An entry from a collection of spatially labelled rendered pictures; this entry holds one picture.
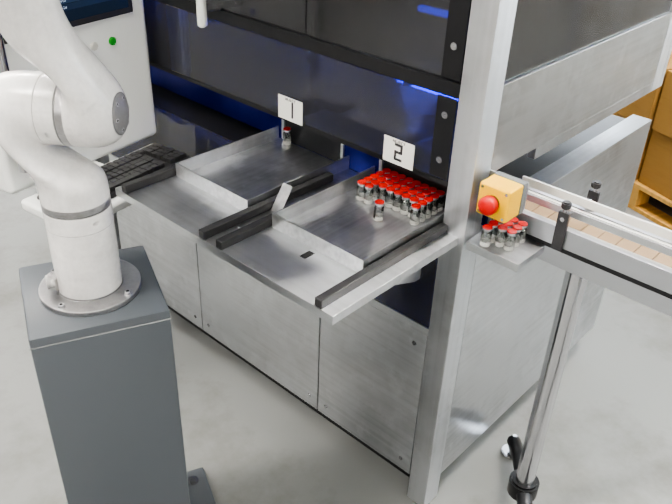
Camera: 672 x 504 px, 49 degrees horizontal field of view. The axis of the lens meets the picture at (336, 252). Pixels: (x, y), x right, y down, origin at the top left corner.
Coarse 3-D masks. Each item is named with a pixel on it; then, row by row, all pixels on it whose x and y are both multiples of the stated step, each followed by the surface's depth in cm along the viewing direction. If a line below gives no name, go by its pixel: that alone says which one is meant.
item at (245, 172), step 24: (240, 144) 191; (264, 144) 196; (192, 168) 182; (216, 168) 183; (240, 168) 184; (264, 168) 184; (288, 168) 185; (312, 168) 185; (336, 168) 183; (216, 192) 170; (240, 192) 173; (264, 192) 166
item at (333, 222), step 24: (336, 192) 172; (288, 216) 162; (312, 216) 165; (336, 216) 165; (360, 216) 165; (384, 216) 166; (432, 216) 167; (312, 240) 153; (336, 240) 156; (360, 240) 157; (384, 240) 157; (408, 240) 154; (360, 264) 145
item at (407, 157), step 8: (384, 136) 163; (384, 144) 164; (392, 144) 162; (400, 144) 161; (408, 144) 159; (384, 152) 165; (392, 152) 163; (408, 152) 160; (392, 160) 164; (408, 160) 161; (408, 168) 162
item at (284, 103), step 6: (282, 96) 181; (282, 102) 182; (288, 102) 180; (294, 102) 179; (300, 102) 178; (282, 108) 183; (288, 108) 181; (294, 108) 180; (300, 108) 178; (282, 114) 184; (288, 114) 182; (294, 114) 181; (300, 114) 179; (288, 120) 183; (294, 120) 181; (300, 120) 180
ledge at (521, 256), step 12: (468, 240) 159; (528, 240) 160; (480, 252) 157; (492, 252) 155; (504, 252) 155; (516, 252) 155; (528, 252) 155; (540, 252) 158; (504, 264) 154; (516, 264) 152
